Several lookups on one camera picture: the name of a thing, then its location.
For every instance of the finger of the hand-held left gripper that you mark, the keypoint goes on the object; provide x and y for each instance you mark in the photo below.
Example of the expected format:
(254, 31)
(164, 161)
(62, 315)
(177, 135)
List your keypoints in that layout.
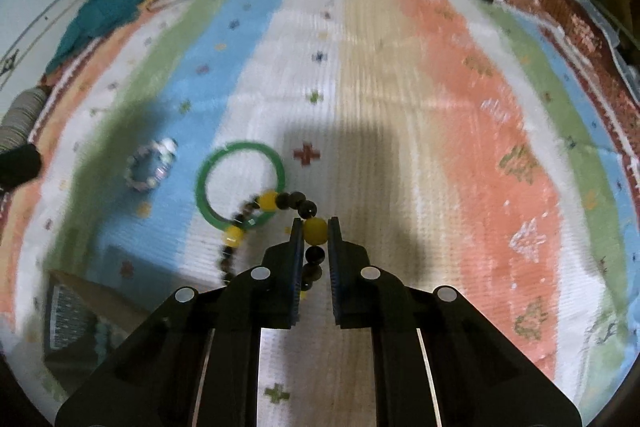
(17, 167)

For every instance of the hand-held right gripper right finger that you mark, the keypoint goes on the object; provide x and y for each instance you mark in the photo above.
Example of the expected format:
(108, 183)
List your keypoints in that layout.
(334, 267)

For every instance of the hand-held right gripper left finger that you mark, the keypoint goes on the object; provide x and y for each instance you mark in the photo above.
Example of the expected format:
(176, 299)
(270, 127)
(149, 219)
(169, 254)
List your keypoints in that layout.
(297, 267)

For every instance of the silver metal tin box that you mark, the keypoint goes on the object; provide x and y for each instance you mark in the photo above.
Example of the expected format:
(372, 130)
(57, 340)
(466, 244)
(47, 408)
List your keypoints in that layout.
(65, 322)

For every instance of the striped grey rolled pillow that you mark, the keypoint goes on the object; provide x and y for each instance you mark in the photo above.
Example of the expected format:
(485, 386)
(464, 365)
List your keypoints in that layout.
(17, 117)

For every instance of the green bangle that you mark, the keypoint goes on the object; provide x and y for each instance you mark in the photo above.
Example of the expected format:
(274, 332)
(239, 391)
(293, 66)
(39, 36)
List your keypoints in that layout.
(202, 192)

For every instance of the colourful striped mat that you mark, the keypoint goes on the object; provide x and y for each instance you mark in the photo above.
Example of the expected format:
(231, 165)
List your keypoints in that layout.
(400, 107)

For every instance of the clear plastic container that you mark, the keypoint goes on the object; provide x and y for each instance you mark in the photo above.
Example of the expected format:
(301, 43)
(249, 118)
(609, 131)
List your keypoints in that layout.
(612, 42)

